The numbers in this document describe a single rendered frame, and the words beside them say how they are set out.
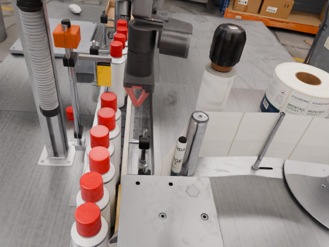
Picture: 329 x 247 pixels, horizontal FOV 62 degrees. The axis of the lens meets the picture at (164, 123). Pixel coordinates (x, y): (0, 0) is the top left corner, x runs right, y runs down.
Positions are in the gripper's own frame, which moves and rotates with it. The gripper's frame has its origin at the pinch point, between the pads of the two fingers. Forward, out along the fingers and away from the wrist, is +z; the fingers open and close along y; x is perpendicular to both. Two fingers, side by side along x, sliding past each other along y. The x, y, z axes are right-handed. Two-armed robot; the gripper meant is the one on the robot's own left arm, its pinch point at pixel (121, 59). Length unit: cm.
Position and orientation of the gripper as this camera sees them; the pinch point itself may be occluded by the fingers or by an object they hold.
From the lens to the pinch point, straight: 101.1
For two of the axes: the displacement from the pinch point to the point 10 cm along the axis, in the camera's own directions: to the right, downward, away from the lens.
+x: -1.2, -0.6, 9.9
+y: 9.9, 0.3, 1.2
